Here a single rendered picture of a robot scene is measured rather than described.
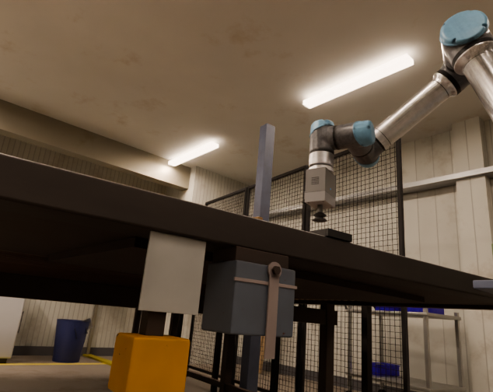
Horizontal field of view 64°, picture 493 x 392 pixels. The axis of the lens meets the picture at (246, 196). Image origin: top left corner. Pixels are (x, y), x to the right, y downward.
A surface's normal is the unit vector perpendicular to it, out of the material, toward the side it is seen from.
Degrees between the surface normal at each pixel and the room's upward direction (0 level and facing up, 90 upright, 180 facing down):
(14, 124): 90
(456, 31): 81
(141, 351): 90
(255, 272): 90
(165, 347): 90
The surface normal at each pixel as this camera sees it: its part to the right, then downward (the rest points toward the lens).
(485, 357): -0.75, -0.25
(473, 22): -0.51, -0.43
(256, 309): 0.57, -0.20
